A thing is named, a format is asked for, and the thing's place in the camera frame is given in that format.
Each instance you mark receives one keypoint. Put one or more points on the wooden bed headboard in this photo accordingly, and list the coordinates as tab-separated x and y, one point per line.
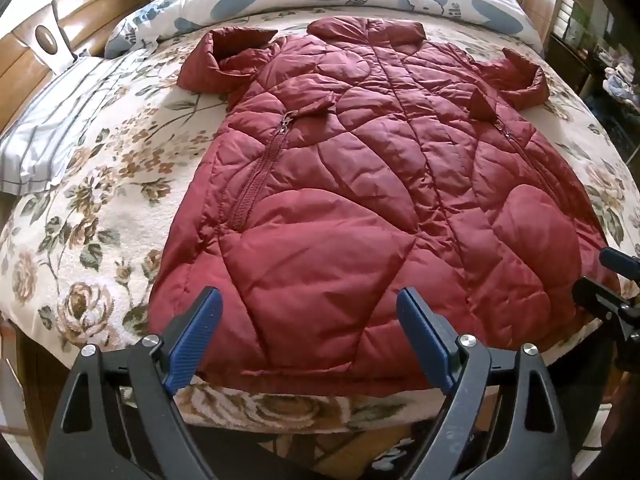
95	5

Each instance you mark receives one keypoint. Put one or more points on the floral cream blanket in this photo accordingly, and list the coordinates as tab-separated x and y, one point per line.
100	185

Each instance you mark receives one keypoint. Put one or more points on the red quilted puffer jacket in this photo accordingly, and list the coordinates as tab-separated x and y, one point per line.
350	185

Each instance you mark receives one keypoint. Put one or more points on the grey striped pillow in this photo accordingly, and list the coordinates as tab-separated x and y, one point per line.
45	125

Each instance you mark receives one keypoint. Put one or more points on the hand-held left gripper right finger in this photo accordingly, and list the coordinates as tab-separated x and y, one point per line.
424	332

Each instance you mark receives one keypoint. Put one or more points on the cluttered dark shelf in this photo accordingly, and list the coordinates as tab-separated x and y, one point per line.
585	45

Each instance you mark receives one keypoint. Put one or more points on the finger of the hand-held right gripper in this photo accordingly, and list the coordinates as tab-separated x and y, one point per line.
597	296
620	261

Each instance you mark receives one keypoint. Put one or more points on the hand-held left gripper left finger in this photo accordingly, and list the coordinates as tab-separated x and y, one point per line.
196	332

